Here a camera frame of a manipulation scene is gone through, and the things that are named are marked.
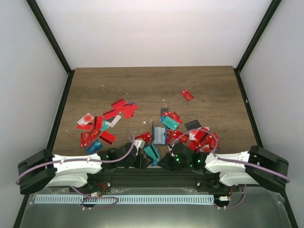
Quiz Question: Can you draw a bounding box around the white red dot card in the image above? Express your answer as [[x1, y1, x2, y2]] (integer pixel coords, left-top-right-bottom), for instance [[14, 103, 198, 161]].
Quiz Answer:
[[77, 113, 94, 127], [199, 144, 214, 153]]

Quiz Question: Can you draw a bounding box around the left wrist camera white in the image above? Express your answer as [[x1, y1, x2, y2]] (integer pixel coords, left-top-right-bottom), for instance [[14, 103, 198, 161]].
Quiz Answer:
[[134, 139, 145, 150]]

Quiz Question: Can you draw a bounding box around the black card right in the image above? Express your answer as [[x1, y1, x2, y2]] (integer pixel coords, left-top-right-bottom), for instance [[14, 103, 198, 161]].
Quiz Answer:
[[184, 120, 201, 131]]

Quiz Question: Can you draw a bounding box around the red striped card top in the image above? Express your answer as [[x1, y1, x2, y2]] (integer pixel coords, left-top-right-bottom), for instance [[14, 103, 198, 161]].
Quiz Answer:
[[111, 98, 126, 110]]

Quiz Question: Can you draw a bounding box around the purple cable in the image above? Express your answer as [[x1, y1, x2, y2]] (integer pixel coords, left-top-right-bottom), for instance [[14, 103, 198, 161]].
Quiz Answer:
[[15, 129, 136, 211], [170, 127, 291, 211]]

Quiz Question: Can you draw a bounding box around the white red swirl card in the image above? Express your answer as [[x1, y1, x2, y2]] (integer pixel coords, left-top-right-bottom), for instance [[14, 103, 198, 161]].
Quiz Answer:
[[189, 129, 204, 141]]

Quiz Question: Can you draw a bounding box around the blue card left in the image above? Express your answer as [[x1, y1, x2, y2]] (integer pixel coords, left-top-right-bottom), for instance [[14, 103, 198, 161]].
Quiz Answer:
[[85, 140, 103, 155]]

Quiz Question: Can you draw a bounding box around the teal VIP card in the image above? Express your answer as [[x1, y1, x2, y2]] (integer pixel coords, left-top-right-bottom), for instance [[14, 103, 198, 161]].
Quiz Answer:
[[160, 116, 180, 130]]

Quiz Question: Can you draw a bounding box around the red striped card left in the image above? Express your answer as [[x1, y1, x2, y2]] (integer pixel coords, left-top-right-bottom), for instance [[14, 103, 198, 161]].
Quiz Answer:
[[99, 131, 116, 145]]

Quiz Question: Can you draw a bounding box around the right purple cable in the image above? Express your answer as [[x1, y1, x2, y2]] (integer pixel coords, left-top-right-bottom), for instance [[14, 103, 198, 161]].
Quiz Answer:
[[170, 127, 291, 211]]

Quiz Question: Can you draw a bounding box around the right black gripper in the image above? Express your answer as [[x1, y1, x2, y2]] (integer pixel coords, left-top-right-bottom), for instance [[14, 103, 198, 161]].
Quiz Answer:
[[158, 152, 192, 172]]

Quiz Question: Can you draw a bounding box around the black card upper centre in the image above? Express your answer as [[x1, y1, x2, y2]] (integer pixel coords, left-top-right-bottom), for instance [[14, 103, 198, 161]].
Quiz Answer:
[[160, 108, 170, 116]]

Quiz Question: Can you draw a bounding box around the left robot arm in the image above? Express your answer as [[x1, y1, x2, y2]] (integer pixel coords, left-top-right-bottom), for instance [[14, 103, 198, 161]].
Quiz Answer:
[[16, 143, 149, 195]]

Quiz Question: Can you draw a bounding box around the white card red print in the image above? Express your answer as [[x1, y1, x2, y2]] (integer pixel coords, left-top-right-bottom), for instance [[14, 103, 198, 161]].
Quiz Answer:
[[110, 115, 122, 128]]

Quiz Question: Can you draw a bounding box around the red card with chip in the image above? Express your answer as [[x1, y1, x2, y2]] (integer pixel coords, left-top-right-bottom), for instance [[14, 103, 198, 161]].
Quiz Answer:
[[135, 132, 152, 143]]

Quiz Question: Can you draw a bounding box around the white red dot card left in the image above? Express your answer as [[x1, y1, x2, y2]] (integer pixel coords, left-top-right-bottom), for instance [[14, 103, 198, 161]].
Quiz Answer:
[[77, 113, 94, 127]]

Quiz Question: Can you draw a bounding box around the navy blue card holder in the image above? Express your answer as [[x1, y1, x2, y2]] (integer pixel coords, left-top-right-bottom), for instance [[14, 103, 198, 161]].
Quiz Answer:
[[152, 122, 168, 145]]

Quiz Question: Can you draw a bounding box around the white slotted cable duct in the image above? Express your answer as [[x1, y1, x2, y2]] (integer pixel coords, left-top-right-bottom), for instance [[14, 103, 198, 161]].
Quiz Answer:
[[34, 194, 214, 205]]

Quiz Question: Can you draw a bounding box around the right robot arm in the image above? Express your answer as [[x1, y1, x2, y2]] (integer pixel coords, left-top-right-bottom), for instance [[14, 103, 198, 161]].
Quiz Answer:
[[158, 143, 289, 193]]

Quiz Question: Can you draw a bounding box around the teal card black stripe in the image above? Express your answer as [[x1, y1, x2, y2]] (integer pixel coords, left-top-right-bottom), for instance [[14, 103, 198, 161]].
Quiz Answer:
[[144, 144, 161, 166]]

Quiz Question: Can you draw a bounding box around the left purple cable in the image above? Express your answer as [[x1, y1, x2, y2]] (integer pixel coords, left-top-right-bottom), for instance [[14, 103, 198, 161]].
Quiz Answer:
[[15, 129, 136, 211]]

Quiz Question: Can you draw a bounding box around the red striped card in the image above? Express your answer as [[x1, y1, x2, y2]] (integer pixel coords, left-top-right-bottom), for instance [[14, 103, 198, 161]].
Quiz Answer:
[[111, 98, 126, 110], [99, 131, 116, 145]]

